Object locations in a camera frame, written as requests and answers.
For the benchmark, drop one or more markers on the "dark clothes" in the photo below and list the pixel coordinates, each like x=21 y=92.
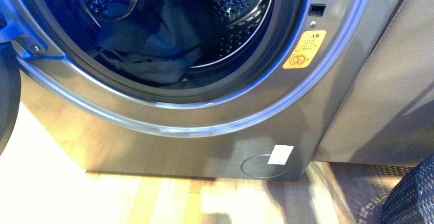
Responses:
x=157 y=45

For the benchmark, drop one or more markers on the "grey front-load washing machine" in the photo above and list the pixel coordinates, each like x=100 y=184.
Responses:
x=235 y=102

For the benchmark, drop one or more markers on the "black washing machine door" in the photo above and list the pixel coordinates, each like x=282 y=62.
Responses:
x=10 y=92

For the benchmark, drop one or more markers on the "round drain filter cover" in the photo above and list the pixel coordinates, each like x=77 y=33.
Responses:
x=258 y=167

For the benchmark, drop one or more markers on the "white paper label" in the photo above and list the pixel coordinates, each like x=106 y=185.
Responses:
x=280 y=154

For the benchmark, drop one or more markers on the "orange warning sticker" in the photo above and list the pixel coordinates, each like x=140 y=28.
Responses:
x=305 y=50

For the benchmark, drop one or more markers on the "grey side panel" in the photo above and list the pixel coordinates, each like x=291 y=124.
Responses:
x=387 y=116

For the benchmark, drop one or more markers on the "grey door hinge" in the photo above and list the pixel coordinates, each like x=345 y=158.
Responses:
x=14 y=31

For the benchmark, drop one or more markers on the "dark woven basket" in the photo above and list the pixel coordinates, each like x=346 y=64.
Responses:
x=411 y=200

